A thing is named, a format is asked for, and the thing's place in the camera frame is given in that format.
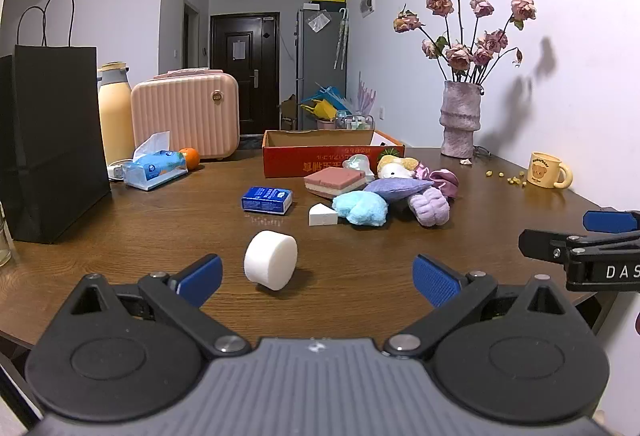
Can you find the dark wooden door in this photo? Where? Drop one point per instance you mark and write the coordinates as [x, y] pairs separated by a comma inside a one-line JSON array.
[[250, 90]]

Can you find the eyeglasses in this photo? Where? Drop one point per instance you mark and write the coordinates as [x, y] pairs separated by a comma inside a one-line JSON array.
[[482, 152]]

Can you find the cream insulated bottle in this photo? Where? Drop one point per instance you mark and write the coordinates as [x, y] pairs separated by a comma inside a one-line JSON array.
[[116, 115]]

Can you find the yellow and white plush toy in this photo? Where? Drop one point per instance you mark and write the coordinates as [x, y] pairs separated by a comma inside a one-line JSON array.
[[395, 168]]

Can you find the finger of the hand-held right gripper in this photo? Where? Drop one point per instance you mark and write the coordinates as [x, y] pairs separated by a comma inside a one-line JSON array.
[[542, 243], [607, 221]]

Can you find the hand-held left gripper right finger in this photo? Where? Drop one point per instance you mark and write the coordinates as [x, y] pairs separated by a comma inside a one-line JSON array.
[[434, 283]]

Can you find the pile of blue yellow bags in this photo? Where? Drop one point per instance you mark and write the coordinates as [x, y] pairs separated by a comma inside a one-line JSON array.
[[325, 105]]

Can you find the iridescent clear pouch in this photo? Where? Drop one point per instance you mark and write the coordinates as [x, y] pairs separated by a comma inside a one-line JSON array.
[[359, 163]]

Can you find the purple fabric cushion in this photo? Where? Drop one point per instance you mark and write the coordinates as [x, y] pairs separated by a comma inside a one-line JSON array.
[[395, 188]]

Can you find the white wedge sponge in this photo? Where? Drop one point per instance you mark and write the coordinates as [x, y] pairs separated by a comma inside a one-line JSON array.
[[322, 216]]

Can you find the purple satin scrunchie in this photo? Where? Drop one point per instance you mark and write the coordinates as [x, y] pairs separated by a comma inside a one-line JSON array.
[[445, 181]]

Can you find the dark floor mat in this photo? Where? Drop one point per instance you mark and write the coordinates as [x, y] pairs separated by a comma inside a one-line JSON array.
[[251, 143]]

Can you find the pink layered sponge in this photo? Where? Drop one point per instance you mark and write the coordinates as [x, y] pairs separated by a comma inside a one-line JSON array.
[[335, 178]]

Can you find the scattered yellow crumbs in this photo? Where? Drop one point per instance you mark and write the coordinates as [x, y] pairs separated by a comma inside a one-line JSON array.
[[512, 180]]

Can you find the yellow bear mug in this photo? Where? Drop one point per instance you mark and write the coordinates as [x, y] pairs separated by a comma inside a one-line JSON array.
[[542, 170]]

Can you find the white paper notice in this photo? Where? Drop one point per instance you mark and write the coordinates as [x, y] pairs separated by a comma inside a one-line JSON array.
[[239, 50]]

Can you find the grey refrigerator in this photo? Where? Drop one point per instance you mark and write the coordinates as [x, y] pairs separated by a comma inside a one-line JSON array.
[[320, 65]]

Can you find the folded white umbrella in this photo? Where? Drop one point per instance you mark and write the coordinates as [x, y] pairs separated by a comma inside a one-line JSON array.
[[341, 38]]

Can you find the brown cardboard carton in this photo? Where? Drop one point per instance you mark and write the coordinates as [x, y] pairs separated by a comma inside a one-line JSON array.
[[289, 113]]

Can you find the bunch of dried pink roses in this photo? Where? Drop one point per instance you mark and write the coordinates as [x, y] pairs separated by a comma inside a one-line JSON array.
[[459, 57]]

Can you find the blue tissue pack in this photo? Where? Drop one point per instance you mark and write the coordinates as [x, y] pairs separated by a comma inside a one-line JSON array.
[[155, 168]]

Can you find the black paper bag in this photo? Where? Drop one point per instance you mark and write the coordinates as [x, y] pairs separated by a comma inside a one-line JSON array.
[[50, 140]]

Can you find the pink waste bin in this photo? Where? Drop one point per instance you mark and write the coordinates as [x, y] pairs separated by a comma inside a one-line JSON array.
[[325, 124]]

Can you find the lilac plush toy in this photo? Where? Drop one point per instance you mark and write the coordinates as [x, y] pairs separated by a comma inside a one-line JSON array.
[[430, 208]]

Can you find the mauve ceramic vase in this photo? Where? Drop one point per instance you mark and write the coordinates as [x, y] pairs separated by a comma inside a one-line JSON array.
[[460, 115]]

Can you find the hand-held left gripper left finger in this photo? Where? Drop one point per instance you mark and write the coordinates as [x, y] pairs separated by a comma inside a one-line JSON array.
[[204, 277]]

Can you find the small blue tissue packet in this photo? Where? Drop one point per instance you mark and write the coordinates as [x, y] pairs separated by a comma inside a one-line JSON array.
[[265, 201]]

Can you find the white round sponge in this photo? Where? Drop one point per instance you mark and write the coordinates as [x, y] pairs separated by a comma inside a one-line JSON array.
[[267, 261]]

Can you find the clear drinking glass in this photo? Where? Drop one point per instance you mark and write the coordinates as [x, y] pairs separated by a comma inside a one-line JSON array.
[[4, 241]]

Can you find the orange fruit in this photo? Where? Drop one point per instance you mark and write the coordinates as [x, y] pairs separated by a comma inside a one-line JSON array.
[[192, 158]]

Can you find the blue fluffy scrunchie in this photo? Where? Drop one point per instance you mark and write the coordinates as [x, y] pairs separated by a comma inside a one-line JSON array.
[[360, 208]]

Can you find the orange cardboard box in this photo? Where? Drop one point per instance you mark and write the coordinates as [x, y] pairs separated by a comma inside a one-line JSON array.
[[290, 163]]

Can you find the trolley cart with bottles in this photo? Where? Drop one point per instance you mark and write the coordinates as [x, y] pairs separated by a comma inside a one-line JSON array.
[[355, 120]]

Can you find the pink ribbed suitcase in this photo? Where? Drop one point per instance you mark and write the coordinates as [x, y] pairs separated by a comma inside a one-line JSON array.
[[185, 115]]

